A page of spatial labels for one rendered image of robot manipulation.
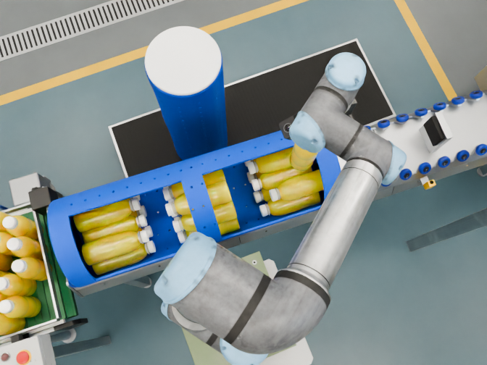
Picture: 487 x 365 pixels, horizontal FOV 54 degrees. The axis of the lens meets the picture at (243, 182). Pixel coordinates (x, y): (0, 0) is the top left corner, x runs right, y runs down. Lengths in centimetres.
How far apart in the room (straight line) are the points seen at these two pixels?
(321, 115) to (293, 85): 184
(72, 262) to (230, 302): 85
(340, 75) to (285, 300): 44
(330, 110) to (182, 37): 102
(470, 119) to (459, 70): 125
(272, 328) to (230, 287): 8
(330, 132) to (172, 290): 42
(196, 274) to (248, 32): 249
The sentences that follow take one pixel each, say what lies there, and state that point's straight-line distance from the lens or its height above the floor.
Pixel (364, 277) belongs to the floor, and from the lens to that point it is 269.
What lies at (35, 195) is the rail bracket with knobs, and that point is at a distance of 179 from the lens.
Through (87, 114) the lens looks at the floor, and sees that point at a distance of 296.
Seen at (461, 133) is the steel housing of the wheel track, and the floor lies 93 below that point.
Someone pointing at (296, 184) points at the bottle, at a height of 113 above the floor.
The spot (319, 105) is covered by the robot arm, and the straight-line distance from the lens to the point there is 93.
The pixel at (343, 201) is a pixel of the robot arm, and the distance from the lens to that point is 84.
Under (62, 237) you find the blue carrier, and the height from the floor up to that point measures 123.
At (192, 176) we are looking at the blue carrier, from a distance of 144.
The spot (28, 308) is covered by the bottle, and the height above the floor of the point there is 100.
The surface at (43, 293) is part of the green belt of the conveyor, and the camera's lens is 183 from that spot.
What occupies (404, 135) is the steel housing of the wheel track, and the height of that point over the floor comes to 93.
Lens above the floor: 260
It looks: 75 degrees down
